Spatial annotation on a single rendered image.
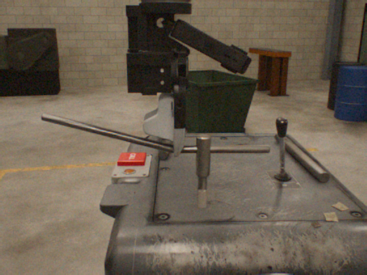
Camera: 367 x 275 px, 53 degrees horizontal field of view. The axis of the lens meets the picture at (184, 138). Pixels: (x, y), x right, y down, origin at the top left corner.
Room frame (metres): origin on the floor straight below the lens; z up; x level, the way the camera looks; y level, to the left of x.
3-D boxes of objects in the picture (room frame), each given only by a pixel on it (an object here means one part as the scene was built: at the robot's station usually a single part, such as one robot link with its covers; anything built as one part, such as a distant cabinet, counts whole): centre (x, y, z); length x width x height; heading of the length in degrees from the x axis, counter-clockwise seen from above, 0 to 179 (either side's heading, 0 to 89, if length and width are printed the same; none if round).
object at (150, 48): (0.52, 0.03, 1.52); 0.09 x 0.08 x 0.12; 93
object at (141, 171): (0.76, 0.11, 1.23); 0.13 x 0.08 x 0.05; 1
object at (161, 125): (0.50, 0.03, 1.41); 0.06 x 0.03 x 0.09; 93
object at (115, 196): (0.62, 0.11, 1.24); 0.09 x 0.08 x 0.03; 1
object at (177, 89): (0.50, 0.01, 1.46); 0.05 x 0.02 x 0.09; 3
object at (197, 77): (5.42, -0.33, 0.43); 1.34 x 0.94 x 0.85; 23
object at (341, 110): (6.29, -2.93, 0.44); 0.59 x 0.59 x 0.88
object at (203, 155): (0.52, -0.03, 1.34); 0.02 x 0.02 x 0.12; 2
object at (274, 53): (9.17, -2.05, 0.50); 1.61 x 0.44 x 1.00; 11
